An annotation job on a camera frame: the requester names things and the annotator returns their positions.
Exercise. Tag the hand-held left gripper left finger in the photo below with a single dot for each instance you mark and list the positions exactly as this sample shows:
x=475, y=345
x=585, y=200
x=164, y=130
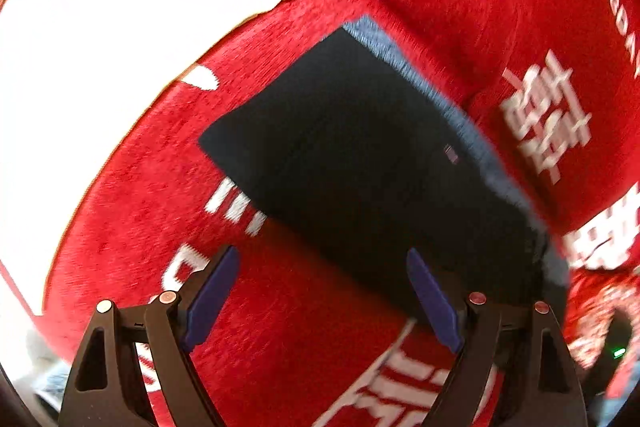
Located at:
x=210, y=302

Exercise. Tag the black pants with blue stripes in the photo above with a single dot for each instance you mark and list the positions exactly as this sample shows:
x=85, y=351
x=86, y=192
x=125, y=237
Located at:
x=360, y=157

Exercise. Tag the cream white cloth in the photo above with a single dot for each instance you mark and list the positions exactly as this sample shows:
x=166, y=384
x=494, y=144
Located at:
x=100, y=57

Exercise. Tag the red embroidered cushion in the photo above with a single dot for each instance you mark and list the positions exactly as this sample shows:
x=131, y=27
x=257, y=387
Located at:
x=595, y=302

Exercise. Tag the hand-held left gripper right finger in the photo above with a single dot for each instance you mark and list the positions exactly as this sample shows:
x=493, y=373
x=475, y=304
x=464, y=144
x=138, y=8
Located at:
x=432, y=302

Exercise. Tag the red printed blanket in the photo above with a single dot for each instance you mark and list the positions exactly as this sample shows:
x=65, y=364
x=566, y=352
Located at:
x=450, y=17

